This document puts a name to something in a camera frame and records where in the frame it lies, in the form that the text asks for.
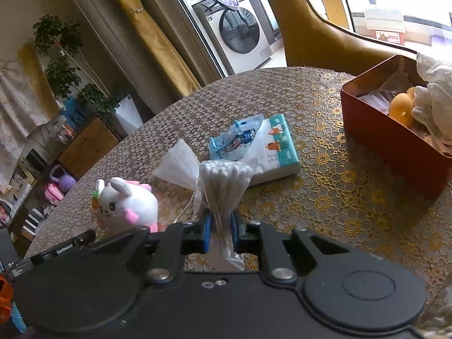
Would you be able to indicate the red box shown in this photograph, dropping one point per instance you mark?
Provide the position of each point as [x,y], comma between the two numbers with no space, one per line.
[388,141]

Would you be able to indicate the yellow curtain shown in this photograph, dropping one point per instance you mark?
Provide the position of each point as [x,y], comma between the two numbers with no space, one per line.
[152,35]

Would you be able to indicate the orange object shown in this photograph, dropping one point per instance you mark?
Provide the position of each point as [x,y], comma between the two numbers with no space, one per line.
[5,296]

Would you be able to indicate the low shelf unit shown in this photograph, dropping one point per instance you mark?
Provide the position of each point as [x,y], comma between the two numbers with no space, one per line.
[21,201]

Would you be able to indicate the purple toy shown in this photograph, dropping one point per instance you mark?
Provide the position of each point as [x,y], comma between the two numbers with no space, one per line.
[65,180]

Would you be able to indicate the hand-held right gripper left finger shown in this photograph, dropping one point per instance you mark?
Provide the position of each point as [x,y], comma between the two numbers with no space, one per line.
[206,233]

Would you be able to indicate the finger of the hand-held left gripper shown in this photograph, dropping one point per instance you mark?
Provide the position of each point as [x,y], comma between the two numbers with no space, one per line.
[63,248]

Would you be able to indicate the bag of cotton swabs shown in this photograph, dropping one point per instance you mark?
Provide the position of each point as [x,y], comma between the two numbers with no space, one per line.
[222,187]

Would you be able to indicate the blue package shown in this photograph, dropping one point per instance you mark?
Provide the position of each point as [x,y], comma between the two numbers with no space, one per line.
[72,113]

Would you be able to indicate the printed tissue pack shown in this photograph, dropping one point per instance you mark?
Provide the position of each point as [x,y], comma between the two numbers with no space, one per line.
[279,152]

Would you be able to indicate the beige standing air conditioner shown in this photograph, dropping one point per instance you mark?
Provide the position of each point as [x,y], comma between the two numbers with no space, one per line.
[102,24]

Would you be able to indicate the green potted plant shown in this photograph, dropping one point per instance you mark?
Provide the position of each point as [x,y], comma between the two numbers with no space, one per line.
[63,74]

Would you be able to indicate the yellow drape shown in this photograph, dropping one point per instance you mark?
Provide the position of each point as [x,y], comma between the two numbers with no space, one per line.
[37,77]

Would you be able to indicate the blue face mask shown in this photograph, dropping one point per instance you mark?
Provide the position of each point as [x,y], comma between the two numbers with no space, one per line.
[233,141]

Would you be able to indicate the clear plastic packet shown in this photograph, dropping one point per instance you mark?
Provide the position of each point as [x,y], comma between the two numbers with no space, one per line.
[374,100]

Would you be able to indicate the yellow soft toy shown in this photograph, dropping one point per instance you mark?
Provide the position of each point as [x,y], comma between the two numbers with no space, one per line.
[400,107]

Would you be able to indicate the white washing machine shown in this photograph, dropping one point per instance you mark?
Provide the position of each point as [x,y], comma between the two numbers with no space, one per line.
[243,35]

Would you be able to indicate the floral curtain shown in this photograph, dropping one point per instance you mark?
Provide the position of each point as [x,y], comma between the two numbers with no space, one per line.
[17,106]

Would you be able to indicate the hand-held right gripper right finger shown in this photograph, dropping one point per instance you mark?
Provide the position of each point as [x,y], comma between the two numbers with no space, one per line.
[235,233]

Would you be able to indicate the wooden cabinet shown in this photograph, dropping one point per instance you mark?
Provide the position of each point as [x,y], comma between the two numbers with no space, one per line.
[88,148]

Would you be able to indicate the white planter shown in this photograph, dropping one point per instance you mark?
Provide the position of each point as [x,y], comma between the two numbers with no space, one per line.
[129,116]

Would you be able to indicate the pink toy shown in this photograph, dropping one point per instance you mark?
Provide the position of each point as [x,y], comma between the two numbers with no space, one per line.
[53,192]

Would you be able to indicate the clear bag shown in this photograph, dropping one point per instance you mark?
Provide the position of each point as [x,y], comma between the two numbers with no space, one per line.
[60,132]

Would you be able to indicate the white bunny plush toy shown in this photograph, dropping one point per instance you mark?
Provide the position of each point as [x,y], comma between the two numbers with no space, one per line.
[130,204]

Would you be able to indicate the tan leather chair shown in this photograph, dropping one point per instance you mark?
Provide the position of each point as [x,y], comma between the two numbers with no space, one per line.
[310,24]

